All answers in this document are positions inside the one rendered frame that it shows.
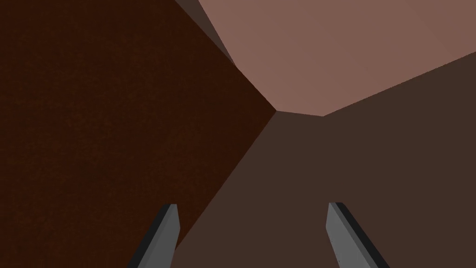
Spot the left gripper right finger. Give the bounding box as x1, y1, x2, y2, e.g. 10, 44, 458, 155
325, 202, 390, 268

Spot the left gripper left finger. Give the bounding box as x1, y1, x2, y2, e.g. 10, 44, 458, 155
127, 203, 181, 268

